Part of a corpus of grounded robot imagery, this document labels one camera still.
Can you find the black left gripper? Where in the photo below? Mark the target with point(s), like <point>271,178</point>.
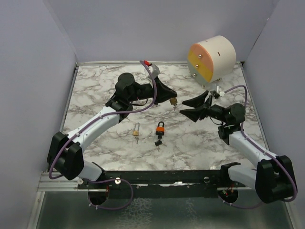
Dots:
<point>161,89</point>

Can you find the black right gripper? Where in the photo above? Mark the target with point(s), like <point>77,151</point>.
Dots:
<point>195,114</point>

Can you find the orange black padlock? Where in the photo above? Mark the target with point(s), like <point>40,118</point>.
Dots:
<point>160,130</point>

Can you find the black keys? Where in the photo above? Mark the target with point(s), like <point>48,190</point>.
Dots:
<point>159,144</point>

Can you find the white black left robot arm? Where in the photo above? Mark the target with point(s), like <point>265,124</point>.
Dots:
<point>66,150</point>

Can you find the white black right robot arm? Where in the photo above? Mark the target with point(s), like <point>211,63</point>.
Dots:
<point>273,178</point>

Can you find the brass padlock long shackle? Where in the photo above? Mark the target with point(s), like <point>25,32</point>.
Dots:
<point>136,129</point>

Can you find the round pastel drawer cabinet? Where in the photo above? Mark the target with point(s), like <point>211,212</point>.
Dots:
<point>211,59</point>

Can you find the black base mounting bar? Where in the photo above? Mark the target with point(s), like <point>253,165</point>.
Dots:
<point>129,191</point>

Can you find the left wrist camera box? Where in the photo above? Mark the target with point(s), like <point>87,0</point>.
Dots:
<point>154,70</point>

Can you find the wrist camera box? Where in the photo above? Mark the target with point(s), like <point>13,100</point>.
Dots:
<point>217,92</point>
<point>154,70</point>

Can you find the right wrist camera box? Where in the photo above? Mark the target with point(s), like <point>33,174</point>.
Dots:
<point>217,92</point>

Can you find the aluminium frame rail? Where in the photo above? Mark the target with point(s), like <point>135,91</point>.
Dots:
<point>54,182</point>

